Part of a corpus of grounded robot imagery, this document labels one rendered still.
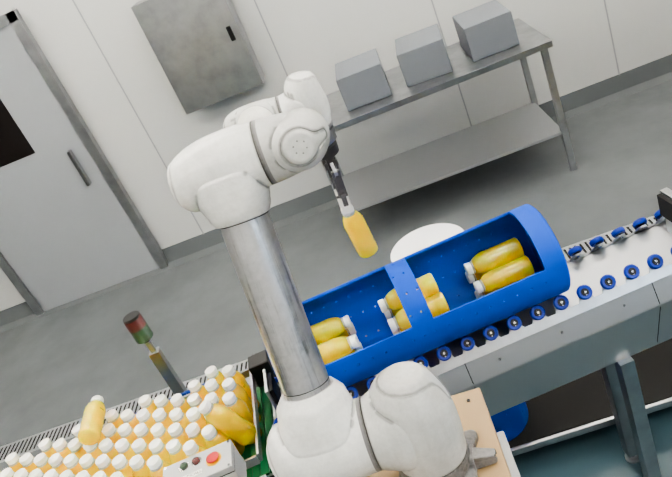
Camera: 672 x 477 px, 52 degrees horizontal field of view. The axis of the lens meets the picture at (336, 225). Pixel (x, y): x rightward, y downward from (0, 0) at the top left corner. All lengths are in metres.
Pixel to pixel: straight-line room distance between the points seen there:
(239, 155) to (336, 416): 0.55
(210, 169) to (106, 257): 4.61
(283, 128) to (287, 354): 0.44
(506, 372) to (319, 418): 0.88
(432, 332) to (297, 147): 0.89
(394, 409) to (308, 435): 0.18
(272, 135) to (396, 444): 0.65
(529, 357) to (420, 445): 0.80
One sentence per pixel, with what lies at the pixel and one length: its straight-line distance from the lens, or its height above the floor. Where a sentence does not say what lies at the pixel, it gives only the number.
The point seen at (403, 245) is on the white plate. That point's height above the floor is 1.04.
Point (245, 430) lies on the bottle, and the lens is 2.08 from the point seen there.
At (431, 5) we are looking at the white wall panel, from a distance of 5.11.
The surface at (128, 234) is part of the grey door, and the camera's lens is 5.73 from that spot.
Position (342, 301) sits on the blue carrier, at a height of 1.12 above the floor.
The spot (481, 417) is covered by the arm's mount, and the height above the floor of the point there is 1.10.
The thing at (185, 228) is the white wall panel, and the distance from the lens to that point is 5.67.
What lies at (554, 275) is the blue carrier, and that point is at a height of 1.09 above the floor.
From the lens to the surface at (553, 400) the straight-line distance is 2.99.
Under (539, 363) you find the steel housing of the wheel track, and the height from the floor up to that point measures 0.81.
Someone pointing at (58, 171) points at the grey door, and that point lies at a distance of 5.64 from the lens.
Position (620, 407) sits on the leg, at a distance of 2.71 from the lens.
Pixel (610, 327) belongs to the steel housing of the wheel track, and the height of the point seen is 0.83.
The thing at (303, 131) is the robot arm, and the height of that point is 1.89.
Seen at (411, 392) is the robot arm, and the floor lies 1.38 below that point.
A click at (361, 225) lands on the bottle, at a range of 2.05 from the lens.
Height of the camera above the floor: 2.28
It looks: 26 degrees down
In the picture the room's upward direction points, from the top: 24 degrees counter-clockwise
